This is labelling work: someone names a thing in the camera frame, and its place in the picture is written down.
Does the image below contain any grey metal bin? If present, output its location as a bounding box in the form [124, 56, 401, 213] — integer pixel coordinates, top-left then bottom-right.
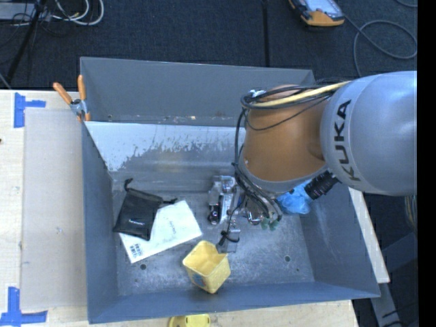
[78, 56, 382, 325]

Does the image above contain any yellow square plastic cup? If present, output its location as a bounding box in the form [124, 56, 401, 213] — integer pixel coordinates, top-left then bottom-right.
[182, 239, 232, 294]

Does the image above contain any black cylinder on white bracket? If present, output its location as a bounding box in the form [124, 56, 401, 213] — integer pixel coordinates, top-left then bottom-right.
[275, 171, 343, 217]

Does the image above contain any white paper booklet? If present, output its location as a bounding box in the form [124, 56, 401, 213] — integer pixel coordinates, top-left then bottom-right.
[119, 200, 203, 264]

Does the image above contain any black drawstring pouch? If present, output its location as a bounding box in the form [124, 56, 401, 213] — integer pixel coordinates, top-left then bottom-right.
[112, 178, 178, 241]

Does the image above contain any pale flat board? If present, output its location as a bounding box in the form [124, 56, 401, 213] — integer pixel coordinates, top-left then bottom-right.
[19, 107, 88, 313]

